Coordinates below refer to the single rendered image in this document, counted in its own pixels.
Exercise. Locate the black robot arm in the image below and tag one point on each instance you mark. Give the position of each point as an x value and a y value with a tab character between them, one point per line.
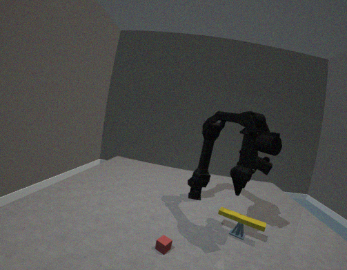
265	142

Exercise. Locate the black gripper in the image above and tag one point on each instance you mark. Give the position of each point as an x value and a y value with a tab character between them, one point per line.
242	172

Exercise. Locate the small red cube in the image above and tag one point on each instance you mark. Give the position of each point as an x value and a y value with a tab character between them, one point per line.
163	244

